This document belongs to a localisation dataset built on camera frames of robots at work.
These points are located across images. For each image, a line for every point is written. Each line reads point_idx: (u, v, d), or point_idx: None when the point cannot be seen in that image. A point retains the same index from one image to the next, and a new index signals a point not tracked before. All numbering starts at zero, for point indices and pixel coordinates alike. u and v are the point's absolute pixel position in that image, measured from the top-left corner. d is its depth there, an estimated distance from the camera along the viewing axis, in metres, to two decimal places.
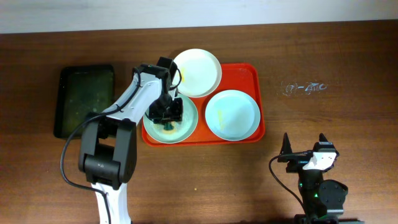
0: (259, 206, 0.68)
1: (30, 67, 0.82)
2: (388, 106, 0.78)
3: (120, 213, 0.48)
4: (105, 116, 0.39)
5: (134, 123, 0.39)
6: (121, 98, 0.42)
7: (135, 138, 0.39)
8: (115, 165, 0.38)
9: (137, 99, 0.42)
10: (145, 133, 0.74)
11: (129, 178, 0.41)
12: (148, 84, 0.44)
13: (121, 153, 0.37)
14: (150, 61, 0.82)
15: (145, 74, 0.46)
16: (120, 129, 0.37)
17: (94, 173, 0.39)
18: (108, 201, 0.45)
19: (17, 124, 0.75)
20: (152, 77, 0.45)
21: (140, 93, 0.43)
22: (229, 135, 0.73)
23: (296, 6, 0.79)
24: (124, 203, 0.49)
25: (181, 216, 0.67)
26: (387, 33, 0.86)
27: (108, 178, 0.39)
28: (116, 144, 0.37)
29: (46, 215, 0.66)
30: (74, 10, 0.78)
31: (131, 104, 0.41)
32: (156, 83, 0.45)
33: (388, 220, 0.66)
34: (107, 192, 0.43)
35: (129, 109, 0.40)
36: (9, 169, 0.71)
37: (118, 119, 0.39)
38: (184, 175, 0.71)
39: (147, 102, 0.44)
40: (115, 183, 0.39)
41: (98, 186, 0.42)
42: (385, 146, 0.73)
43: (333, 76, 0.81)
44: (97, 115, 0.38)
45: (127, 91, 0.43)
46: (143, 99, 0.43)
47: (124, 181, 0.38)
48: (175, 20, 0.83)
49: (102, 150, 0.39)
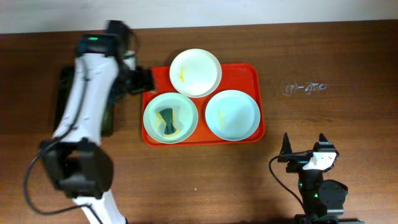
0: (259, 206, 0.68)
1: (29, 67, 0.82)
2: (388, 106, 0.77)
3: (110, 218, 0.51)
4: (60, 140, 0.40)
5: (93, 142, 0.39)
6: (73, 104, 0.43)
7: (99, 149, 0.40)
8: (89, 182, 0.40)
9: (89, 97, 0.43)
10: (145, 132, 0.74)
11: (109, 184, 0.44)
12: (95, 74, 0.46)
13: (89, 170, 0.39)
14: (150, 61, 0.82)
15: (89, 58, 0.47)
16: (80, 153, 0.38)
17: (73, 189, 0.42)
18: (96, 211, 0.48)
19: (17, 124, 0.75)
20: (99, 58, 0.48)
21: (92, 86, 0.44)
22: (229, 135, 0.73)
23: (296, 6, 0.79)
24: (112, 206, 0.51)
25: (181, 216, 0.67)
26: (387, 33, 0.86)
27: (87, 190, 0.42)
28: (82, 165, 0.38)
29: (46, 216, 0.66)
30: (74, 9, 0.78)
31: (85, 114, 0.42)
32: (104, 65, 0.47)
33: (388, 220, 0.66)
34: (92, 203, 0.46)
35: (83, 121, 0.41)
36: (9, 169, 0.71)
37: (74, 140, 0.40)
38: (184, 175, 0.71)
39: (104, 88, 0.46)
40: (96, 192, 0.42)
41: (81, 200, 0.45)
42: (384, 146, 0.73)
43: (333, 76, 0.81)
44: (52, 144, 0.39)
45: (76, 91, 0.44)
46: (96, 92, 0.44)
47: (103, 188, 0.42)
48: (175, 20, 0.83)
49: (71, 170, 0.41)
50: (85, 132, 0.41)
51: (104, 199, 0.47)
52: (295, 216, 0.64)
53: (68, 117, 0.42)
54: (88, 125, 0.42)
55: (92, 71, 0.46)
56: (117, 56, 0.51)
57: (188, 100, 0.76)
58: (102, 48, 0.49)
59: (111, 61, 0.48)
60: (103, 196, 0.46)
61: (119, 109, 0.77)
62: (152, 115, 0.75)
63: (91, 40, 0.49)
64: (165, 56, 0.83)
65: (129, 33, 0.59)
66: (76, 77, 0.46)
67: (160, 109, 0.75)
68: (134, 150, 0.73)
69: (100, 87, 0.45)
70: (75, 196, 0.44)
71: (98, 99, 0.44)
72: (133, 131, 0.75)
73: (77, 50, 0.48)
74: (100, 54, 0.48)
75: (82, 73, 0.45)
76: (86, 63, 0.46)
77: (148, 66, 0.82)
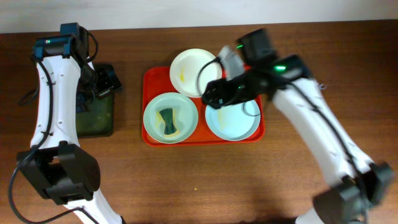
0: (259, 206, 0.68)
1: (29, 67, 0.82)
2: (388, 105, 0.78)
3: (106, 217, 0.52)
4: (38, 149, 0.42)
5: (73, 144, 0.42)
6: (43, 111, 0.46)
7: (80, 150, 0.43)
8: (77, 183, 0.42)
9: (58, 102, 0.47)
10: (145, 132, 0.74)
11: (96, 184, 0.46)
12: (58, 77, 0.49)
13: (75, 172, 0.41)
14: (150, 61, 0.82)
15: (50, 61, 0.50)
16: (61, 155, 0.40)
17: (61, 194, 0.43)
18: (89, 212, 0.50)
19: (17, 124, 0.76)
20: (60, 60, 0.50)
21: (58, 92, 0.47)
22: (229, 135, 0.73)
23: (296, 6, 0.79)
24: (107, 206, 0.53)
25: (181, 216, 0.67)
26: (387, 33, 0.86)
27: (76, 193, 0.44)
28: (64, 167, 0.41)
29: (46, 215, 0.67)
30: (74, 9, 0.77)
31: (58, 119, 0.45)
32: (64, 68, 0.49)
33: (388, 220, 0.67)
34: (84, 206, 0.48)
35: (57, 124, 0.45)
36: (10, 168, 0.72)
37: (53, 146, 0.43)
38: (184, 175, 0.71)
39: (70, 89, 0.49)
40: (86, 193, 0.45)
41: (72, 204, 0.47)
42: (385, 147, 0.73)
43: (333, 76, 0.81)
44: (31, 152, 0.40)
45: (43, 95, 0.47)
46: (61, 96, 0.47)
47: (92, 189, 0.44)
48: (175, 20, 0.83)
49: (56, 175, 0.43)
50: (61, 138, 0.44)
51: (96, 201, 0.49)
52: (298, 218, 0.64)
53: (41, 125, 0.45)
54: (64, 129, 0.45)
55: (54, 74, 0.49)
56: (78, 55, 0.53)
57: (188, 100, 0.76)
58: (60, 50, 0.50)
59: (71, 61, 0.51)
60: (95, 198, 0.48)
61: (119, 109, 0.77)
62: (152, 115, 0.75)
63: (46, 43, 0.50)
64: (165, 56, 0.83)
65: (86, 31, 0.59)
66: (42, 83, 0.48)
67: (160, 109, 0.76)
68: (134, 150, 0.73)
69: (66, 89, 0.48)
70: (65, 201, 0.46)
71: (66, 102, 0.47)
72: (133, 131, 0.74)
73: (36, 57, 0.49)
74: (60, 56, 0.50)
75: (45, 78, 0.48)
76: (46, 68, 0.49)
77: (148, 66, 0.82)
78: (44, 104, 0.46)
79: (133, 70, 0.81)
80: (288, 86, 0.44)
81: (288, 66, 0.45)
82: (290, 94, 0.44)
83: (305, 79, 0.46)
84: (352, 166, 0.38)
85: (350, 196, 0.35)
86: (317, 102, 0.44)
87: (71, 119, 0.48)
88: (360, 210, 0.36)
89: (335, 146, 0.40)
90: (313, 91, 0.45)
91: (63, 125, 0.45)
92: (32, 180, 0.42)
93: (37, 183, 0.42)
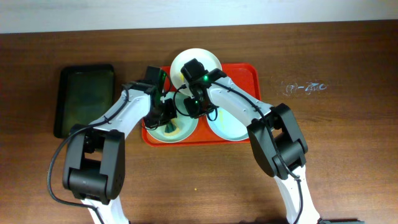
0: (259, 206, 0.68)
1: (30, 67, 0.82)
2: (388, 106, 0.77)
3: (117, 220, 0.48)
4: (93, 127, 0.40)
5: (122, 133, 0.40)
6: (112, 110, 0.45)
7: (123, 152, 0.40)
8: (101, 182, 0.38)
9: (125, 112, 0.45)
10: (145, 132, 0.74)
11: (117, 193, 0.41)
12: (135, 101, 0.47)
13: (107, 163, 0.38)
14: (150, 61, 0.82)
15: (134, 90, 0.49)
16: (107, 140, 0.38)
17: (80, 190, 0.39)
18: (101, 214, 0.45)
19: (17, 124, 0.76)
20: (141, 93, 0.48)
21: (129, 107, 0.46)
22: (229, 135, 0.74)
23: (296, 7, 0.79)
24: (120, 208, 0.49)
25: (181, 216, 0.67)
26: (387, 33, 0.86)
27: (96, 195, 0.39)
28: (103, 156, 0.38)
29: (46, 215, 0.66)
30: (74, 9, 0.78)
31: (120, 117, 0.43)
32: (142, 98, 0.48)
33: (388, 220, 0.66)
34: (98, 206, 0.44)
35: (117, 121, 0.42)
36: (10, 169, 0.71)
37: (105, 130, 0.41)
38: (184, 175, 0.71)
39: (134, 116, 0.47)
40: (104, 199, 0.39)
41: (87, 201, 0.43)
42: (384, 147, 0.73)
43: (333, 76, 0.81)
44: (85, 126, 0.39)
45: (116, 104, 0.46)
46: (131, 112, 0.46)
47: (112, 196, 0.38)
48: (174, 18, 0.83)
49: (88, 165, 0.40)
50: (118, 128, 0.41)
51: (111, 203, 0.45)
52: (322, 219, 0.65)
53: (107, 114, 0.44)
54: (120, 127, 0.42)
55: (132, 97, 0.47)
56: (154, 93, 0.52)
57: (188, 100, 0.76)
58: (143, 88, 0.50)
59: (147, 98, 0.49)
60: (111, 202, 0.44)
61: None
62: None
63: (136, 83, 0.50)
64: (165, 56, 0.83)
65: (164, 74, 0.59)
66: (120, 98, 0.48)
67: None
68: (134, 150, 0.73)
69: (134, 111, 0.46)
70: (82, 198, 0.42)
71: (129, 119, 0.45)
72: (133, 131, 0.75)
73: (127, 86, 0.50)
74: (142, 91, 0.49)
75: (124, 96, 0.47)
76: (129, 94, 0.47)
77: None
78: (114, 109, 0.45)
79: (132, 70, 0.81)
80: (210, 83, 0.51)
81: (211, 73, 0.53)
82: (211, 88, 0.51)
83: (222, 78, 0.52)
84: (258, 112, 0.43)
85: (257, 129, 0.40)
86: (233, 86, 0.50)
87: (127, 132, 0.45)
88: (272, 140, 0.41)
89: (242, 104, 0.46)
90: (229, 81, 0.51)
91: (123, 124, 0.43)
92: (68, 157, 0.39)
93: (71, 163, 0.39)
